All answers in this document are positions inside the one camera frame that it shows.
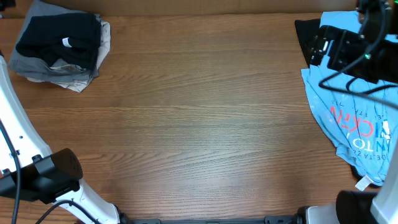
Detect grey folded trousers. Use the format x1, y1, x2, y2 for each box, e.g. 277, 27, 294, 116
9, 0, 102, 76

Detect black garment under blue shirt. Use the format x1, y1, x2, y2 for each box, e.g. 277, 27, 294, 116
294, 19, 320, 67

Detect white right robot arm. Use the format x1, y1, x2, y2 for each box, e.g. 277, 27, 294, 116
302, 1, 397, 223

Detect black t-shirt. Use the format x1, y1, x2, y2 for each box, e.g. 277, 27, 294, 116
16, 13, 101, 70

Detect light blue t-shirt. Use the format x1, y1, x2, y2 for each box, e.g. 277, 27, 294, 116
302, 11, 397, 187

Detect beige folded garment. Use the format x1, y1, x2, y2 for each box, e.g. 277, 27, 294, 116
24, 21, 111, 93

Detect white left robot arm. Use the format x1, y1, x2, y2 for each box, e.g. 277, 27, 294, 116
1, 59, 123, 223

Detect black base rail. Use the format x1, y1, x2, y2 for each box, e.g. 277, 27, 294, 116
131, 207, 308, 224

